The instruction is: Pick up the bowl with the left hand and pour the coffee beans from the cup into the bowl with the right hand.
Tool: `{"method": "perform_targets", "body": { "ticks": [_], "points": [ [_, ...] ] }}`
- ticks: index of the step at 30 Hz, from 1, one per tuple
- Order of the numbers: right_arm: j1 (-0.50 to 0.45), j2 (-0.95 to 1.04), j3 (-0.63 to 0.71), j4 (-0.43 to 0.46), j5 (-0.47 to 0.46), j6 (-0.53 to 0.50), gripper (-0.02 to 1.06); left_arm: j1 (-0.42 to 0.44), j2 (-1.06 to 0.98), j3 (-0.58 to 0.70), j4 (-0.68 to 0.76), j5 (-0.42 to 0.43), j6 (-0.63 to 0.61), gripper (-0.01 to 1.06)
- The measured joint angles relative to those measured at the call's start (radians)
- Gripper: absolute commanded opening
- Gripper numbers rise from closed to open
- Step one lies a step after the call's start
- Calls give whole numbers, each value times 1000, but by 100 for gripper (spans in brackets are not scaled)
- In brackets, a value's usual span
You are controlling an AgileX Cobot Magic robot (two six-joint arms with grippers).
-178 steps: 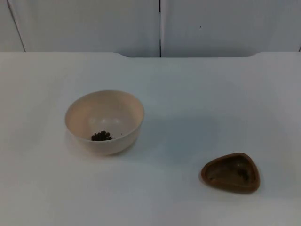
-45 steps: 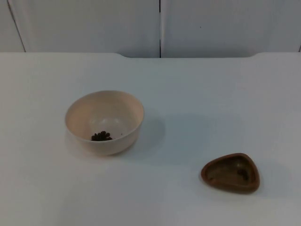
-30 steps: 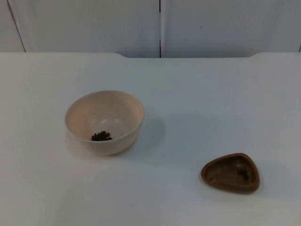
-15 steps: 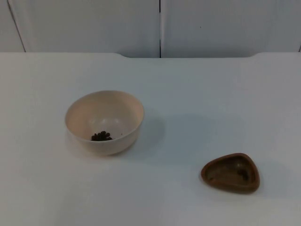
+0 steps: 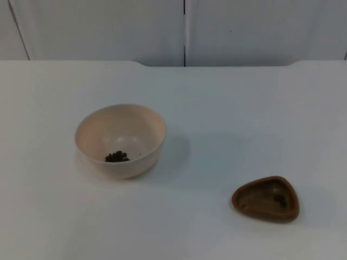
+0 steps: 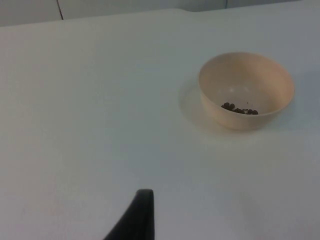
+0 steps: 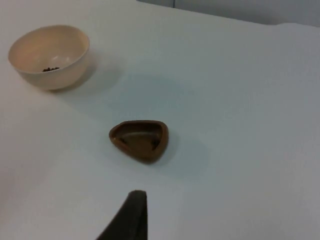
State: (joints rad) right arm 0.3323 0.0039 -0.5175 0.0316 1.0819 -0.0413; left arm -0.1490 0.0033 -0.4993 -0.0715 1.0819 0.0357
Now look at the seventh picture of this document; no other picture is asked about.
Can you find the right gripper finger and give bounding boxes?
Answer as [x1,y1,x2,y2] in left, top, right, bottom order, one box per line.
[95,190,149,240]

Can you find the dark brown wooden cup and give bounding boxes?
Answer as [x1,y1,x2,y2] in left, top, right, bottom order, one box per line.
[108,119,169,165]

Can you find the coffee beans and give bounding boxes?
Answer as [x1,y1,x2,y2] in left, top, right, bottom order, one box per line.
[41,65,61,73]

